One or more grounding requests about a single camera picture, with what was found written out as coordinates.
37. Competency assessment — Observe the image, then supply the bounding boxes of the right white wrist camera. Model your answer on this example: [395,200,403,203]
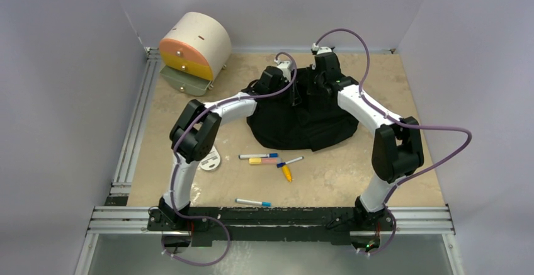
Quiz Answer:
[311,43,332,55]

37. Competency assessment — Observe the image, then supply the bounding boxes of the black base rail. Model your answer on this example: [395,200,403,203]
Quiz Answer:
[147,206,395,248]

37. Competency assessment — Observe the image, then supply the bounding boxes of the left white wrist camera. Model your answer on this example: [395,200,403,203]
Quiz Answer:
[275,60,293,82]

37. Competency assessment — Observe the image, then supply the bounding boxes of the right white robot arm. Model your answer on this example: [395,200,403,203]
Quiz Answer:
[311,47,424,229]

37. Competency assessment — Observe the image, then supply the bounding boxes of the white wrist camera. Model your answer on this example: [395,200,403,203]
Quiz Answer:
[311,43,332,55]
[275,60,293,82]

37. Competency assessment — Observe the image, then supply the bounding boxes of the white marker blue cap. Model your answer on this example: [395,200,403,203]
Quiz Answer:
[238,153,279,159]

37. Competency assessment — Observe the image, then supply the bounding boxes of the white marker lying lower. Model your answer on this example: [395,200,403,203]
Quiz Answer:
[235,198,271,207]

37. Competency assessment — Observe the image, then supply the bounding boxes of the yellow pink highlighter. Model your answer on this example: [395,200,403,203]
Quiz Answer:
[249,157,281,165]

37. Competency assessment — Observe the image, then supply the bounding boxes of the black student backpack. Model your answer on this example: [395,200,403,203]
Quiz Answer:
[246,67,359,152]

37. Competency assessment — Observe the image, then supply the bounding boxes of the white oval label card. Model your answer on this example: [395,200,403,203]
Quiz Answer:
[199,146,221,171]

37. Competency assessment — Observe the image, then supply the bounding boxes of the cream round drawer cabinet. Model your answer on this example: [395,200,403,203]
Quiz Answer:
[158,12,232,96]

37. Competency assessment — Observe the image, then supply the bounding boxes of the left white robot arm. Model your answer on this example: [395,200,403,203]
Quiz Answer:
[157,61,297,230]

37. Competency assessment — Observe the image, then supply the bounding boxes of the upright white marker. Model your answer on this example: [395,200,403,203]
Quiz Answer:
[276,156,304,168]

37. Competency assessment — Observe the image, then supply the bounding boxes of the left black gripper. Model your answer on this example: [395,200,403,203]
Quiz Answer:
[268,77,301,107]

